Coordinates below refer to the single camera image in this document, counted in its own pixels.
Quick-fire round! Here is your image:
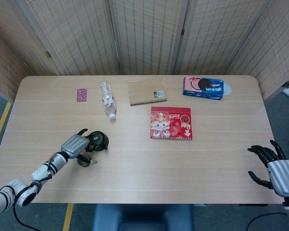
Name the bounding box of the blue cookie box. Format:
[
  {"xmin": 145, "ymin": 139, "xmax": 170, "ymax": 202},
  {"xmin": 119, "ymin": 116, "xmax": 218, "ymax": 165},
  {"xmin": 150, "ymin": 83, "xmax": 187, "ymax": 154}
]
[{"xmin": 182, "ymin": 77, "xmax": 224, "ymax": 101}]

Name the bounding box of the black teapot with loop handle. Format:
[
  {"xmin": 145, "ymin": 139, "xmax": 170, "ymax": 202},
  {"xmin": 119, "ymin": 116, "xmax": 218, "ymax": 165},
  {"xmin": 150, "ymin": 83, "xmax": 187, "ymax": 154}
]
[{"xmin": 86, "ymin": 131, "xmax": 109, "ymax": 153}]

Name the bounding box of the pink patterned card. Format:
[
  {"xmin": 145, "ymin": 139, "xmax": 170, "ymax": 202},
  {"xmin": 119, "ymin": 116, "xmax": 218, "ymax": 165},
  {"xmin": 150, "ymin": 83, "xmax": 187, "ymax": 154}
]
[{"xmin": 76, "ymin": 88, "xmax": 88, "ymax": 103}]

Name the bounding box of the clear plastic water bottle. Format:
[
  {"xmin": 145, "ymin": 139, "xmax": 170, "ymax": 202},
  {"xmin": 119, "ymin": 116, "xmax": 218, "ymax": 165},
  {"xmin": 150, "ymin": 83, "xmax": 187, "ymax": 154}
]
[{"xmin": 99, "ymin": 81, "xmax": 118, "ymax": 120}]

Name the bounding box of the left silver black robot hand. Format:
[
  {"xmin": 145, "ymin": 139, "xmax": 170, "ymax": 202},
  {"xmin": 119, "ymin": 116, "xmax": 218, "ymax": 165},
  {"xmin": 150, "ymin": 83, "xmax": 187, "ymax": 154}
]
[{"xmin": 61, "ymin": 128, "xmax": 98, "ymax": 167}]

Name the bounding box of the dark green cup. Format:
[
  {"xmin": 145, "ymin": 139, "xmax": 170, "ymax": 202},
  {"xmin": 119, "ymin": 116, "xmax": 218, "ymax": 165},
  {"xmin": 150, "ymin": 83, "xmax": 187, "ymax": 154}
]
[{"xmin": 77, "ymin": 154, "xmax": 92, "ymax": 167}]

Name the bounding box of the red spiral desk calendar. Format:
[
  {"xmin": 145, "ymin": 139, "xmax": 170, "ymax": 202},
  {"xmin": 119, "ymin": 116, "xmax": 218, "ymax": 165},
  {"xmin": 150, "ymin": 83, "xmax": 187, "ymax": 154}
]
[{"xmin": 150, "ymin": 106, "xmax": 194, "ymax": 141}]

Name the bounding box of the kraft spiral notebook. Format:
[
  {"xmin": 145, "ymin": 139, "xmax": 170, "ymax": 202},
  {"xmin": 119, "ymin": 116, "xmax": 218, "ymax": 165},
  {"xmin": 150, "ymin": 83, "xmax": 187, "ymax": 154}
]
[{"xmin": 126, "ymin": 77, "xmax": 169, "ymax": 106}]

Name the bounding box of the black floor cable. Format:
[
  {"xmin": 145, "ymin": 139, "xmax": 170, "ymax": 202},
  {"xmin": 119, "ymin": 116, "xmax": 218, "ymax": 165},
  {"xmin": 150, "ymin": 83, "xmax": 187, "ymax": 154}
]
[{"xmin": 245, "ymin": 212, "xmax": 289, "ymax": 231}]

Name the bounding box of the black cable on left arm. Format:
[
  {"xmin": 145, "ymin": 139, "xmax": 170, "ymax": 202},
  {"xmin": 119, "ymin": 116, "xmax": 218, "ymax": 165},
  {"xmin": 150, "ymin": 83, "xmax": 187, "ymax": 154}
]
[{"xmin": 13, "ymin": 156, "xmax": 61, "ymax": 231}]

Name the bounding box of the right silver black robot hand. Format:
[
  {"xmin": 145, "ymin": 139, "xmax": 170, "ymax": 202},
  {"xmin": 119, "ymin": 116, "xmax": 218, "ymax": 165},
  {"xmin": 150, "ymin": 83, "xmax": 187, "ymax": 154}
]
[{"xmin": 247, "ymin": 140, "xmax": 289, "ymax": 198}]

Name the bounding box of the translucent round plastic disc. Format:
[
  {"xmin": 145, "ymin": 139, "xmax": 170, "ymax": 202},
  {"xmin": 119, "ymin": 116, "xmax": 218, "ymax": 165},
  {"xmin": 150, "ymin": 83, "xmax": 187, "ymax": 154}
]
[{"xmin": 223, "ymin": 81, "xmax": 233, "ymax": 96}]

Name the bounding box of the woven folding screen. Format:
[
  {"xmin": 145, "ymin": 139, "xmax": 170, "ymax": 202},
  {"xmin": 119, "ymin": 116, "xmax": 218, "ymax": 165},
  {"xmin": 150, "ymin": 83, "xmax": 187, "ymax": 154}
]
[{"xmin": 0, "ymin": 0, "xmax": 289, "ymax": 102}]

